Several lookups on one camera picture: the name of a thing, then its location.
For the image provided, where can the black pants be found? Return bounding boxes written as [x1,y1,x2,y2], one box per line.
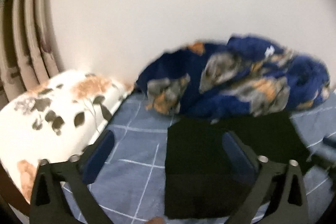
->
[164,112,311,219]

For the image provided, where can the person left hand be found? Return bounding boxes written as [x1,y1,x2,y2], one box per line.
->
[146,217,165,224]

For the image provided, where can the blue grid bedsheet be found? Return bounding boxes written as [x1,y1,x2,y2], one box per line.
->
[61,91,336,224]

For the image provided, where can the white floral pillow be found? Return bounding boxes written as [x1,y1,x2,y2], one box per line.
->
[1,70,134,202]

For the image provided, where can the navy cat print blanket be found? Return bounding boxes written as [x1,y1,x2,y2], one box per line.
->
[135,36,330,119]

